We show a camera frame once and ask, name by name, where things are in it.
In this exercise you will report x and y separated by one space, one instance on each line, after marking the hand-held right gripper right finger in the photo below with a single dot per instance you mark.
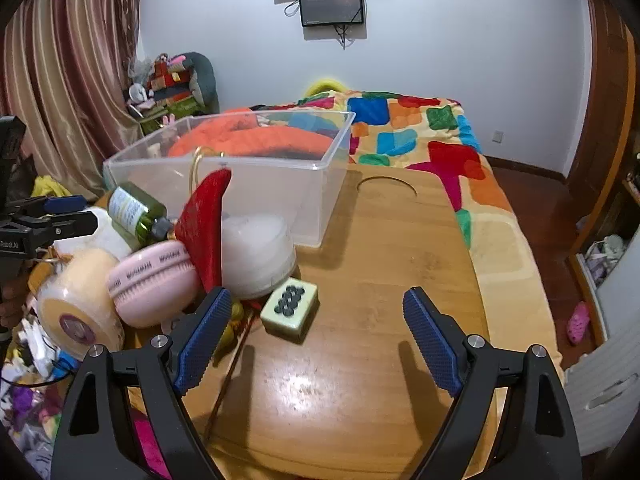
430 335

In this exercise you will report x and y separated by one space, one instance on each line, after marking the pile of boxes and toys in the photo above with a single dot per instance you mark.
167 85

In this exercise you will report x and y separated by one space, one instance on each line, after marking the wooden desktop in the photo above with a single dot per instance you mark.
360 270

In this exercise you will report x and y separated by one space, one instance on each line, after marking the yellow trinket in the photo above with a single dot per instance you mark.
231 330

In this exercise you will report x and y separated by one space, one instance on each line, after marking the magenta cloth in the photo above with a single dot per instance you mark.
150 445

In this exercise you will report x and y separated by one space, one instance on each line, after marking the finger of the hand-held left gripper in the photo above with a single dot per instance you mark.
65 227
62 204

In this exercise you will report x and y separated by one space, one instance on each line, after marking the pink bunny toy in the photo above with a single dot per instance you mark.
168 120

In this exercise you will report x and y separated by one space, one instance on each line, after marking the brown wooden wardrobe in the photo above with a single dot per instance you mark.
607 85

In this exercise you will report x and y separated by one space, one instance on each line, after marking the pink round case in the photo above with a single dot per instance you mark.
150 285

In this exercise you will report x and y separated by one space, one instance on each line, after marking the white round container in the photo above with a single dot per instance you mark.
255 255

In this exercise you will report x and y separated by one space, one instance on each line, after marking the colourful patchwork blanket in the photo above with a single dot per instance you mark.
440 125

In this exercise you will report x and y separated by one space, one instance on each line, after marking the white cloth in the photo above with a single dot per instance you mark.
100 240

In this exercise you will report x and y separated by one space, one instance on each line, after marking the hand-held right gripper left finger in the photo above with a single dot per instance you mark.
205 340

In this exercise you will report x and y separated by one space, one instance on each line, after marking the grey plush toy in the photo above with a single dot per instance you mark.
205 80

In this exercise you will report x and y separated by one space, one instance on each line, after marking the pile of mixed clutter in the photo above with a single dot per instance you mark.
25 395

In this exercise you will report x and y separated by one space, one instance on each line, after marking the green bottle with label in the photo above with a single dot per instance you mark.
135 212

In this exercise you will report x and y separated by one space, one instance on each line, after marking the yellow cloth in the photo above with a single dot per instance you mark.
50 187

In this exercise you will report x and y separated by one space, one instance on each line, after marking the cream mahjong tile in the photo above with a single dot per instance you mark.
290 310

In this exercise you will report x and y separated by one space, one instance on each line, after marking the person's left hand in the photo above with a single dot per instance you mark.
12 305

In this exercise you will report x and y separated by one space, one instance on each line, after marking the orange padded jacket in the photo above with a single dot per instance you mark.
280 140

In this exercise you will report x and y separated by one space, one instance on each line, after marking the pink clog shoe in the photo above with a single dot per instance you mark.
579 322

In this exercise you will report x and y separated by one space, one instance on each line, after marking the cream round sponge roll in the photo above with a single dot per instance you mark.
75 300

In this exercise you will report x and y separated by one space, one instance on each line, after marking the striped brown curtain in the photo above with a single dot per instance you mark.
75 60

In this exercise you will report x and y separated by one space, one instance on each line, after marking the clear plastic storage box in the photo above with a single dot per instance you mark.
280 195

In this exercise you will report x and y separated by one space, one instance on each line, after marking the red embroidered pouch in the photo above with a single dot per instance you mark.
200 230

